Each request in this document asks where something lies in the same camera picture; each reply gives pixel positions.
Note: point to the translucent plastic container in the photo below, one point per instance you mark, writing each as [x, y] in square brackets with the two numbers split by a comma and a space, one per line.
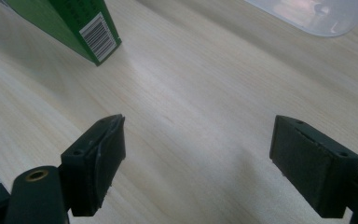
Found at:
[317, 14]

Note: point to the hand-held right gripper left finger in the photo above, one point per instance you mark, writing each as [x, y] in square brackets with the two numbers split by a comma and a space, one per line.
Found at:
[93, 168]

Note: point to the green carton box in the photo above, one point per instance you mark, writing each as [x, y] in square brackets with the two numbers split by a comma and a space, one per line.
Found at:
[71, 21]

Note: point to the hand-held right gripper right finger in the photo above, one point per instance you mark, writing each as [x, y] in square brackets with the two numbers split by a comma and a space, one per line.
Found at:
[310, 165]

